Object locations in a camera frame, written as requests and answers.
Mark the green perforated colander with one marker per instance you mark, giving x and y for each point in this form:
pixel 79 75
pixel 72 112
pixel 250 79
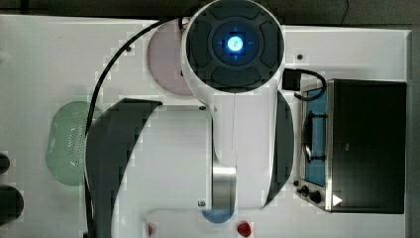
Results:
pixel 65 150

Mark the black toaster oven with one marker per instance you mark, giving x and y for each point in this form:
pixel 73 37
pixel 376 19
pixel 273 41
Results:
pixel 353 144

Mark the grey round plate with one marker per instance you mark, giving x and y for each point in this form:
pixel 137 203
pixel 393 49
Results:
pixel 164 59

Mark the black cylinder cup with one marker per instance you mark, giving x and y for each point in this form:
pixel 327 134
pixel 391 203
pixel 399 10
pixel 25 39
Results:
pixel 11 204

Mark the blue bowl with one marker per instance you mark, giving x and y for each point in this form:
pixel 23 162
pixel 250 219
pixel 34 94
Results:
pixel 218 216

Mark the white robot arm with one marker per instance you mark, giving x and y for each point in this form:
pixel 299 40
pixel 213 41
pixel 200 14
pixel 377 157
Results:
pixel 232 59

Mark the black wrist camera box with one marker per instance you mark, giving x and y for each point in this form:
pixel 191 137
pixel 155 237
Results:
pixel 291 79

